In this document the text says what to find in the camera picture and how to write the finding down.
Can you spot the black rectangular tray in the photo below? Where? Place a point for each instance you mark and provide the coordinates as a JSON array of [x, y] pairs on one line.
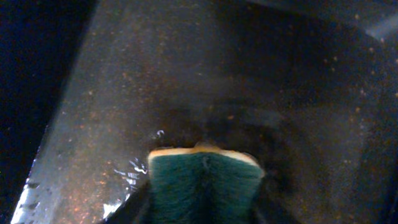
[[307, 87]]

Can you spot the yellow green sponge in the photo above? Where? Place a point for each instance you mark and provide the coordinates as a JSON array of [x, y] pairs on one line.
[[202, 184]]

